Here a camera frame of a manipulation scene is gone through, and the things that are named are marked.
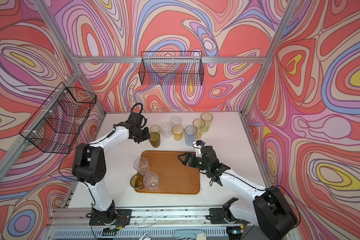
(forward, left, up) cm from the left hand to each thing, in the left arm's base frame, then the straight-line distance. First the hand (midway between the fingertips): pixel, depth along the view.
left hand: (151, 135), depth 95 cm
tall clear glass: (+9, -9, -7) cm, 14 cm away
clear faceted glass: (-18, +5, -7) cm, 20 cm away
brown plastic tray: (-24, -15, -9) cm, 30 cm away
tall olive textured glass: (-1, -2, -3) cm, 4 cm away
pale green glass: (+9, -1, -4) cm, 10 cm away
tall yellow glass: (+9, -31, 0) cm, 33 cm away
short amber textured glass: (-27, +6, -7) cm, 29 cm away
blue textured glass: (+4, -25, -3) cm, 26 cm away
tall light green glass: (+12, -37, +4) cm, 39 cm away
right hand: (-19, -21, +1) cm, 28 cm away
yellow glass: (+8, -16, -6) cm, 19 cm away
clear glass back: (-27, -2, -8) cm, 28 cm away
